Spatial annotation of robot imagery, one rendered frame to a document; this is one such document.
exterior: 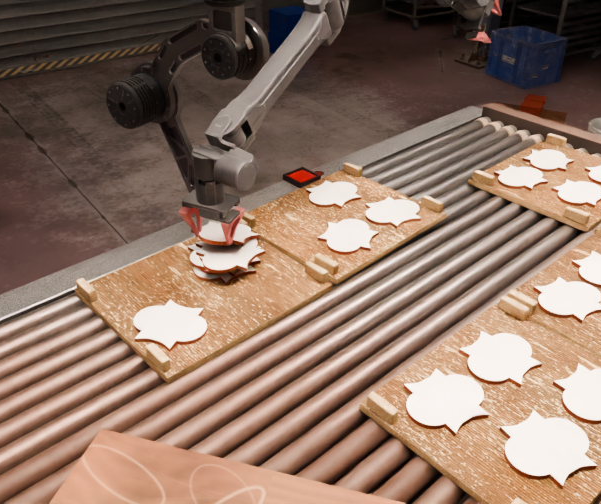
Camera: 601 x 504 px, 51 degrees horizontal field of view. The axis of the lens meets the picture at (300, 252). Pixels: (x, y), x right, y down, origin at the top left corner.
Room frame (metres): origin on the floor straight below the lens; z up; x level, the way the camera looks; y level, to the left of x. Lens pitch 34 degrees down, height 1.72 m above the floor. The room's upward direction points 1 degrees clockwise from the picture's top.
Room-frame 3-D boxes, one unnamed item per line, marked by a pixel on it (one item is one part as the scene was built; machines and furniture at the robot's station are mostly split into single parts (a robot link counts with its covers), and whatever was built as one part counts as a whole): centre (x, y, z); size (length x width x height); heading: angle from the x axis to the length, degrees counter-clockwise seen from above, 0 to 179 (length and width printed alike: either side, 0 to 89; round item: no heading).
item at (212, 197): (1.11, 0.18, 1.13); 0.10 x 0.07 x 0.07; 66
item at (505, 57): (5.35, -1.88, 0.19); 0.50 x 0.41 x 0.37; 30
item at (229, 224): (1.10, 0.16, 1.06); 0.07 x 0.07 x 0.09; 66
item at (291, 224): (1.35, -0.10, 0.93); 0.41 x 0.35 x 0.02; 135
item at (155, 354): (0.82, 0.25, 0.95); 0.06 x 0.02 x 0.03; 43
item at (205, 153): (1.11, 0.18, 1.19); 0.07 x 0.06 x 0.07; 55
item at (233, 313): (1.05, 0.20, 0.93); 0.41 x 0.35 x 0.02; 133
